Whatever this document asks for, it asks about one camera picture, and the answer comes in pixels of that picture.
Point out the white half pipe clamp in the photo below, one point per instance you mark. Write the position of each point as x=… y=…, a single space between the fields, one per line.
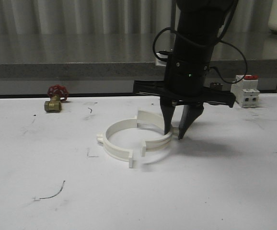
x=158 y=121
x=112 y=150

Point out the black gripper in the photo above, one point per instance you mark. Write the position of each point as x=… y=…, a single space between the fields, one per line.
x=183 y=84

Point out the dark brown cylindrical capacitor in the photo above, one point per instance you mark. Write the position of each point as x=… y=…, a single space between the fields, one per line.
x=216 y=86

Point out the white circuit breaker red switch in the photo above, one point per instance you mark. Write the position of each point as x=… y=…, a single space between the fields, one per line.
x=246 y=91

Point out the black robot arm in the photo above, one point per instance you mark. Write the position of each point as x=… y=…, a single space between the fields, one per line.
x=198 y=27

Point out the brass valve red handwheel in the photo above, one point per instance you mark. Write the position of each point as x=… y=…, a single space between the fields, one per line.
x=57 y=95

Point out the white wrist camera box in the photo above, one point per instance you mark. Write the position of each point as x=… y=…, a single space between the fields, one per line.
x=161 y=58

